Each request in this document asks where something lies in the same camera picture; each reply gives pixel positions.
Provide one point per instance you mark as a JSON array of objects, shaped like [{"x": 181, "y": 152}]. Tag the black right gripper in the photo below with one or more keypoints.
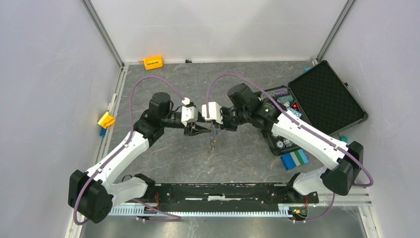
[{"x": 225, "y": 125}]

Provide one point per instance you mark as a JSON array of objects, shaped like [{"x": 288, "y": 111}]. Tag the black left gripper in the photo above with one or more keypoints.
[{"x": 195, "y": 129}]

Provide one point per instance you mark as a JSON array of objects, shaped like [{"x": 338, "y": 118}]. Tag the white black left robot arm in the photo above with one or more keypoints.
[{"x": 94, "y": 193}]

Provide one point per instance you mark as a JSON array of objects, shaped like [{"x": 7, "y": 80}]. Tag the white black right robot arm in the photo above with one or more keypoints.
[{"x": 342, "y": 162}]

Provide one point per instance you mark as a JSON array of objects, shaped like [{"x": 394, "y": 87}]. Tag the blue green toy bricks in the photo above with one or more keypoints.
[{"x": 294, "y": 159}]

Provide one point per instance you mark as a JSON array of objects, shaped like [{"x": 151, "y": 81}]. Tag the orange yellow plastic block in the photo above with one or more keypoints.
[{"x": 153, "y": 62}]

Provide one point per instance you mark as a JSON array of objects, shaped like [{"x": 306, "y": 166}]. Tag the yellow orange toy block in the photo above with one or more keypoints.
[{"x": 106, "y": 120}]

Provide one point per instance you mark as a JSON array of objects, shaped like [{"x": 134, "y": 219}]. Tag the black poker chip case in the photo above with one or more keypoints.
[{"x": 322, "y": 99}]

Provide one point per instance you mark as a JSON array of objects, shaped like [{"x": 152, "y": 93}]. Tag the teal small cube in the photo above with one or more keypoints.
[{"x": 343, "y": 138}]

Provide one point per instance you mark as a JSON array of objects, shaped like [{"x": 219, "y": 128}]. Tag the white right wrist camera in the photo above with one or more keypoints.
[{"x": 212, "y": 112}]

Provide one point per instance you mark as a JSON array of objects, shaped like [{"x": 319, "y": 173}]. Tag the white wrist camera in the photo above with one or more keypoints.
[
  {"x": 212, "y": 112},
  {"x": 189, "y": 112}
]

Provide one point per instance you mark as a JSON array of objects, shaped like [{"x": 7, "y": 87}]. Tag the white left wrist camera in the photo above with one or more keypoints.
[{"x": 189, "y": 112}]

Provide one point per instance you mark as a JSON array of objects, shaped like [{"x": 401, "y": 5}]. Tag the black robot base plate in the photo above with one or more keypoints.
[{"x": 225, "y": 197}]

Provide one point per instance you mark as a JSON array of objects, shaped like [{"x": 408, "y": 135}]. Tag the white toothed cable duct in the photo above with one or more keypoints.
[{"x": 138, "y": 210}]

